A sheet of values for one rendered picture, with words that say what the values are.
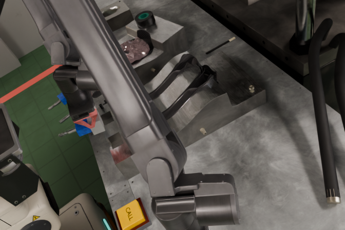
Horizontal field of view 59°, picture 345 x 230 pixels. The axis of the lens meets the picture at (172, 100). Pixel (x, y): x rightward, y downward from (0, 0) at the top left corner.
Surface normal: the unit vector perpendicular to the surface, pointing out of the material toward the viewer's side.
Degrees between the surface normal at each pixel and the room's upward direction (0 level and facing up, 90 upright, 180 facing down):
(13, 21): 90
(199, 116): 90
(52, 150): 0
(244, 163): 0
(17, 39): 90
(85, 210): 0
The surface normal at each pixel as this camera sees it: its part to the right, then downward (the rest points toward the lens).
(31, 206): -0.15, -0.74
